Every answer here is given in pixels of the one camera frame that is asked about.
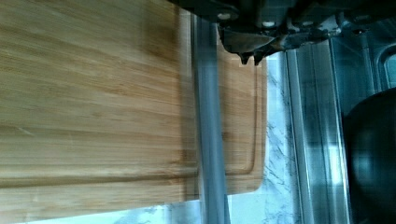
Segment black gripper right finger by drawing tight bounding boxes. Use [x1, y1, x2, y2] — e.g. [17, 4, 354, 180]
[253, 29, 340, 65]

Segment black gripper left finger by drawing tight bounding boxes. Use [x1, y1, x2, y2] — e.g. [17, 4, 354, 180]
[218, 26, 275, 65]

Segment dark round pot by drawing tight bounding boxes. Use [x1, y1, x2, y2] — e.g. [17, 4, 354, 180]
[344, 89, 396, 224]

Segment bamboo cutting board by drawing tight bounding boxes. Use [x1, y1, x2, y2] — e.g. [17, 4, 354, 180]
[0, 0, 269, 224]

